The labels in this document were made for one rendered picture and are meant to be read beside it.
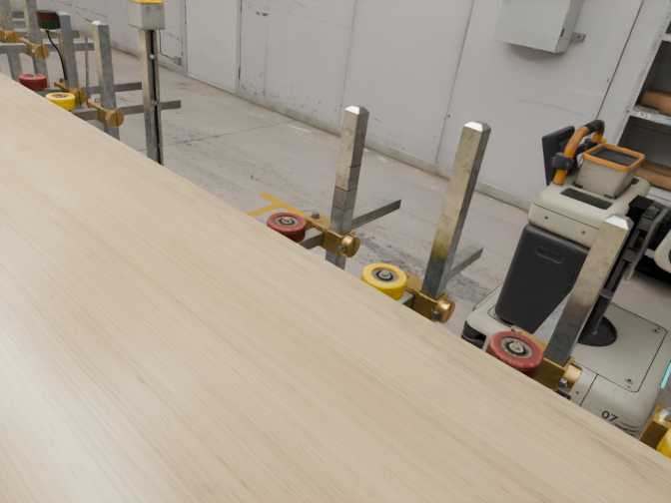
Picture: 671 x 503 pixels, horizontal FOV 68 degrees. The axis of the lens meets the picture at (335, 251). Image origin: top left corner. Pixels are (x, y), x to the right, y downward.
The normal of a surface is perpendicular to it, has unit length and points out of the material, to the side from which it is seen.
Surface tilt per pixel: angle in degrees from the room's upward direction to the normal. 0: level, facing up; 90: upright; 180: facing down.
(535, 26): 90
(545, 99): 90
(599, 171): 92
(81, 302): 0
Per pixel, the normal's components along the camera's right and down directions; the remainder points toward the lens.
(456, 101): -0.65, 0.32
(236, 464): 0.12, -0.85
